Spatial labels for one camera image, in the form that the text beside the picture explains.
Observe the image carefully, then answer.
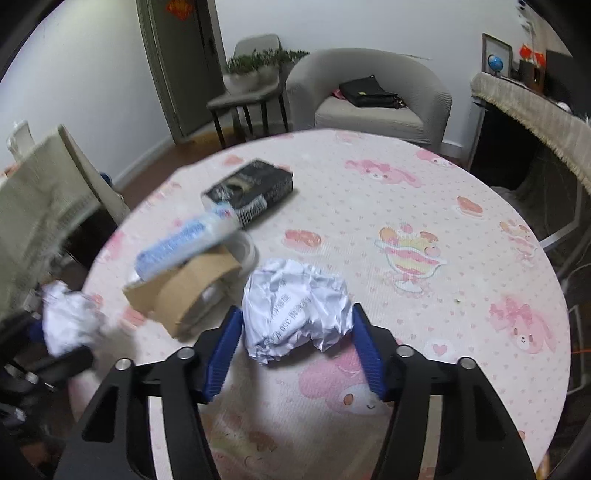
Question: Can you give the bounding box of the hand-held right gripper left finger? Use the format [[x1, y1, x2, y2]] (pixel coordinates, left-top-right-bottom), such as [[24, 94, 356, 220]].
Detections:
[[54, 305, 244, 480]]

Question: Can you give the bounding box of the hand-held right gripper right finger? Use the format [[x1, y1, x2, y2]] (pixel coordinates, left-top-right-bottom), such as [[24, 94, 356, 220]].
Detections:
[[352, 302, 539, 480]]

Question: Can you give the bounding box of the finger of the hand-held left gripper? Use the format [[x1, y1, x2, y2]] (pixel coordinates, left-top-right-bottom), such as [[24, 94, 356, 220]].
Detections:
[[0, 310, 48, 345], [4, 345, 96, 394]]

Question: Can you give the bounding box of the small white paper ball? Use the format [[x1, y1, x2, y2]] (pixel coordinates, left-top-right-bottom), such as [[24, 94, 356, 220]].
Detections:
[[41, 281, 106, 358]]

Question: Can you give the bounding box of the brown packing tape roll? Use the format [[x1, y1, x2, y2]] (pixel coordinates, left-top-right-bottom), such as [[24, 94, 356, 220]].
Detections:
[[122, 244, 245, 342]]

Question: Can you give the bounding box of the large white paper ball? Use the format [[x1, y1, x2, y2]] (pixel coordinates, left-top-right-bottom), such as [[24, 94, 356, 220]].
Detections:
[[242, 258, 355, 366]]

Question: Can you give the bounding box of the white round plastic lid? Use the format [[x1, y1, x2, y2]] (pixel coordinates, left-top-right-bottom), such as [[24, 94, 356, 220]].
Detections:
[[203, 231, 258, 315]]

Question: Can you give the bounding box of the black tissue pack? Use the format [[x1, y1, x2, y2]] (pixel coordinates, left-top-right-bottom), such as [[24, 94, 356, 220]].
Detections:
[[201, 158, 295, 230]]

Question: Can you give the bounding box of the beige table cloth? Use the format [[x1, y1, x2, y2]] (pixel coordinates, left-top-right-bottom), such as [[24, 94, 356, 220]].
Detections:
[[0, 124, 132, 319]]

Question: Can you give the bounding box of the white pitcher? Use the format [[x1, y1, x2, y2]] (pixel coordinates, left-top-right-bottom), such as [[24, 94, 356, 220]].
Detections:
[[7, 121, 35, 158]]

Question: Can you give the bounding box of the grey dining chair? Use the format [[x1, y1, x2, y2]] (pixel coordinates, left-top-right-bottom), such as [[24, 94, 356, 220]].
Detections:
[[206, 34, 291, 149]]

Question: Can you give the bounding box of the black handbag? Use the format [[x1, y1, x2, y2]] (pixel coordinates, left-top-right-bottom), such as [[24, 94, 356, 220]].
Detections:
[[338, 76, 407, 110]]

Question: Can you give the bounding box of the potted plant in white pot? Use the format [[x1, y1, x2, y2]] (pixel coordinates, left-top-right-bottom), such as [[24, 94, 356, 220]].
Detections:
[[259, 48, 311, 86], [224, 53, 266, 93]]

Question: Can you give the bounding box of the grey armchair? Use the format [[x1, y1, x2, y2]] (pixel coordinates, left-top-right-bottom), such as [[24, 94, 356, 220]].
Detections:
[[285, 47, 453, 153]]

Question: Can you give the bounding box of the beige fringed cloth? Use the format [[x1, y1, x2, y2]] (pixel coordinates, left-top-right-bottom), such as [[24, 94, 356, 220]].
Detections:
[[470, 71, 591, 195]]

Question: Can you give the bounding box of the grey-green door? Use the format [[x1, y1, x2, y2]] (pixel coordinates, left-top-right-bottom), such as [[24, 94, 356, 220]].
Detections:
[[137, 0, 228, 145]]

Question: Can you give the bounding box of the picture frame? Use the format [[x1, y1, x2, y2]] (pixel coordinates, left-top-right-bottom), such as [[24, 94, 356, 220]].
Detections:
[[481, 33, 513, 77]]

